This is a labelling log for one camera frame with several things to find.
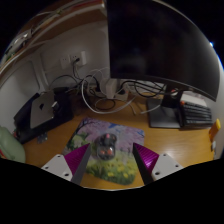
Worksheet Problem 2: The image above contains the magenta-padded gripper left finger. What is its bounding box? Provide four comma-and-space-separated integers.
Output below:
40, 143, 92, 186

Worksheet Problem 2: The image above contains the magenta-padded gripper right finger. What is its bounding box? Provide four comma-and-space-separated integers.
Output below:
131, 142, 184, 186

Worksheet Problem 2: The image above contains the transparent computer mouse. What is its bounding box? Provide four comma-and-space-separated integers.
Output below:
94, 132, 118, 160

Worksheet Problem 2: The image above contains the flower print mouse pad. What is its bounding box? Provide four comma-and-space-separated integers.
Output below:
62, 116, 146, 186

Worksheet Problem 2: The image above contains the pale green object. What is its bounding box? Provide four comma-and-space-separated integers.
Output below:
0, 125, 27, 164

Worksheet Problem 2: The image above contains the silver mini computer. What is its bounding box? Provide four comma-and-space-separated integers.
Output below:
29, 91, 56, 130

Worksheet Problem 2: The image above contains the black keyboard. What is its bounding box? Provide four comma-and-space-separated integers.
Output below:
178, 100, 214, 128

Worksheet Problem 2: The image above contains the orange jar with yellow lid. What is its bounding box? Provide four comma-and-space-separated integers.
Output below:
208, 118, 222, 143

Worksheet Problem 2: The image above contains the white power strip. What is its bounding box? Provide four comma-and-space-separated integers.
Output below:
84, 78, 129, 103

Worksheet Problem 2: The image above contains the black curved monitor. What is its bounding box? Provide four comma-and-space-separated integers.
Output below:
105, 0, 221, 129

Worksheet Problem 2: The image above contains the wooden shelf unit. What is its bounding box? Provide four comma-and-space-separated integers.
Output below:
0, 0, 108, 78

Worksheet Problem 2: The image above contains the white cable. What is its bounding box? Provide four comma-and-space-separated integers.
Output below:
80, 68, 162, 116

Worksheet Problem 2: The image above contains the white wall socket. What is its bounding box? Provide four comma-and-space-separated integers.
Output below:
59, 50, 88, 70

